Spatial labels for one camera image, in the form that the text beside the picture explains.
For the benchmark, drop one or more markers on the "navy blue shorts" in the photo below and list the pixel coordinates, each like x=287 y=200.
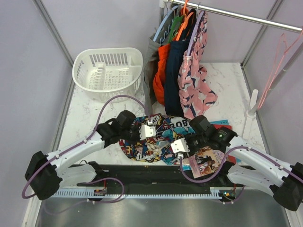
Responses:
x=174 y=61

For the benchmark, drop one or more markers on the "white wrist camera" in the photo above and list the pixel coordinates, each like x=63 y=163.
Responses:
x=180 y=145
x=146 y=131

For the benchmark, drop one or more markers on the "grey shorts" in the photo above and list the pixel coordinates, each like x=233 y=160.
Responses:
x=150 y=66

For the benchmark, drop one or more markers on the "light blue cable duct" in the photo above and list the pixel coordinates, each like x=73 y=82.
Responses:
x=95 y=194

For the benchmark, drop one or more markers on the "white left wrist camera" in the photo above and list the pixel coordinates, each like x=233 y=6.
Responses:
x=146 y=131

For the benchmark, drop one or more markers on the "lilac hanger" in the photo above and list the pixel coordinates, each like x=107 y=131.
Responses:
x=194 y=33

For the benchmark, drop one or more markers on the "green hanger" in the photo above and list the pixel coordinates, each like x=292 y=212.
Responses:
x=177 y=22

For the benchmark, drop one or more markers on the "pink shark print shorts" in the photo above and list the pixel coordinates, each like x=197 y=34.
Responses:
x=196 y=96

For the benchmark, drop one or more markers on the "metal clothes rail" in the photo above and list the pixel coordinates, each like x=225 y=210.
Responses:
x=256 y=20

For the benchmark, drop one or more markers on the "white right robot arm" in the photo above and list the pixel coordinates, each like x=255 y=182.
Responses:
x=279 y=179

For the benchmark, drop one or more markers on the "orange shorts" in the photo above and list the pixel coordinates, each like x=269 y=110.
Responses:
x=160 y=76

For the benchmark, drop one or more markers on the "comic print shorts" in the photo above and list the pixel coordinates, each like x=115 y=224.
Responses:
x=154 y=149

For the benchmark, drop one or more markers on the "white laundry basket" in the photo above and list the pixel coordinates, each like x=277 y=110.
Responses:
x=107 y=72

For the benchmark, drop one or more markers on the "orange hanger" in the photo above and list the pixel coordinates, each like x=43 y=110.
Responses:
x=187 y=15

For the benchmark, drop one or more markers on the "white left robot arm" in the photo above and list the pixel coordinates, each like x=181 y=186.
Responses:
x=47 y=173

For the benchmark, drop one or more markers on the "light blue hanger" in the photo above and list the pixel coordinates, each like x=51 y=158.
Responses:
x=163 y=23

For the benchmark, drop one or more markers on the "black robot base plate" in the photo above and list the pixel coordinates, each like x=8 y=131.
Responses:
x=156 y=179

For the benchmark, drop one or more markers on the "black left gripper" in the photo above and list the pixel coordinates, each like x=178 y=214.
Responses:
x=137 y=127

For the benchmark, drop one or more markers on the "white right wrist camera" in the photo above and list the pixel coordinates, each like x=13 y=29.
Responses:
x=180 y=145

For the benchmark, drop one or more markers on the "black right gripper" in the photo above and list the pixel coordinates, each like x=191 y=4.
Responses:
x=192 y=152

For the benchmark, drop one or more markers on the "red plastic folder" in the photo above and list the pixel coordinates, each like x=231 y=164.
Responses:
x=226 y=128

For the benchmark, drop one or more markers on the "pink wire hanger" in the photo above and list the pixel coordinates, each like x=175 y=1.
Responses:
x=276 y=66

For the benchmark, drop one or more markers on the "Taming of Shrew book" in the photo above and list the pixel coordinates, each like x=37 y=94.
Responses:
x=205 y=161

